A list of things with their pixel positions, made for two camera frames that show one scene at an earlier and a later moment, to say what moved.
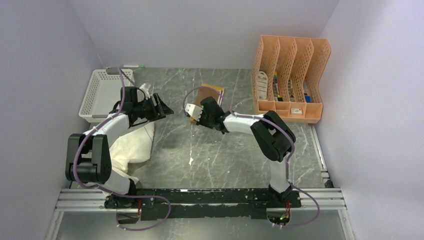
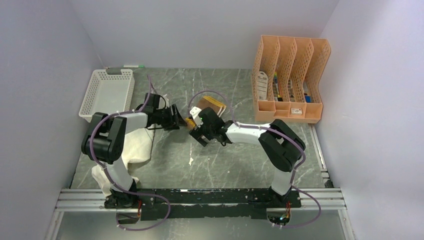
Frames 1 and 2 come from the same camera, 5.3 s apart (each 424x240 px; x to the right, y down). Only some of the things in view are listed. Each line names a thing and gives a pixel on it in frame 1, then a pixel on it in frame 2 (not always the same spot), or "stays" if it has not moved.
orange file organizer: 287,75 stays
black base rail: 251,203 stays
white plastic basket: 104,90 stays
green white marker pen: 133,66 stays
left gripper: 163,109 to 172,124
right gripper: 201,123 to 196,132
